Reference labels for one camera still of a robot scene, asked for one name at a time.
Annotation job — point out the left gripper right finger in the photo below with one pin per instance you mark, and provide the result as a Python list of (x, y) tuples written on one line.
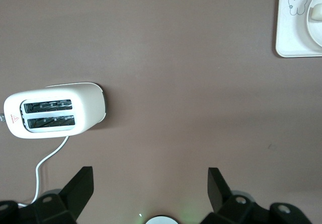
[(226, 204)]

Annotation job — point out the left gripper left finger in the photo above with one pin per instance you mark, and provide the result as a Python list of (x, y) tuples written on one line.
[(70, 201)]

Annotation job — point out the cream round plate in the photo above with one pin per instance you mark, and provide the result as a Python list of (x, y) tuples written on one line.
[(315, 31)]

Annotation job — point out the pale steamed bun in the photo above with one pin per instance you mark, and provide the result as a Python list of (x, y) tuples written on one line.
[(317, 12)]

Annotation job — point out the white two-slot toaster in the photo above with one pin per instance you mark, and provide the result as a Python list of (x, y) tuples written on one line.
[(86, 103)]

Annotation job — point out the cream rabbit print tray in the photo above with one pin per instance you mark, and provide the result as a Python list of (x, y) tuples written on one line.
[(289, 37)]

